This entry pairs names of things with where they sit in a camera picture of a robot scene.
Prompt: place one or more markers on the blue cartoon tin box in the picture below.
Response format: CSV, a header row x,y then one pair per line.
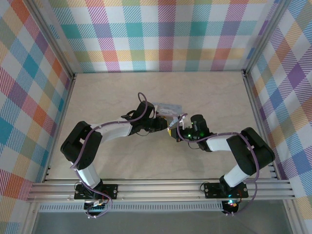
x,y
168,108

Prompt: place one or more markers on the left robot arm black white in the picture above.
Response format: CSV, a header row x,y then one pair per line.
x,y
83,146

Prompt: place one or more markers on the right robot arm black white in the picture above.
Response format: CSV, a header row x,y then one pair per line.
x,y
251,151

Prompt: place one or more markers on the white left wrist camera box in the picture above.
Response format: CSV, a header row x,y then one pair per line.
x,y
156,109

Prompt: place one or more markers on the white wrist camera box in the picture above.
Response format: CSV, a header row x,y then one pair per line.
x,y
156,109
181,119

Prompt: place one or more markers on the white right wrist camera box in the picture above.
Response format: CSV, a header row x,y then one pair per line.
x,y
181,119

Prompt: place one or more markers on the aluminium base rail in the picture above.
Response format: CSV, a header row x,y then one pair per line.
x,y
158,190

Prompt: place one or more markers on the aluminium side rail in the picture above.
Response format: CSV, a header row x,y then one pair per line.
x,y
256,109
61,109

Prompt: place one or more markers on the aluminium corner post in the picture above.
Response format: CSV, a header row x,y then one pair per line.
x,y
262,36
55,39

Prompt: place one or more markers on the aluminium frame leg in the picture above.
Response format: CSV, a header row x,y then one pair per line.
x,y
291,219
30,219

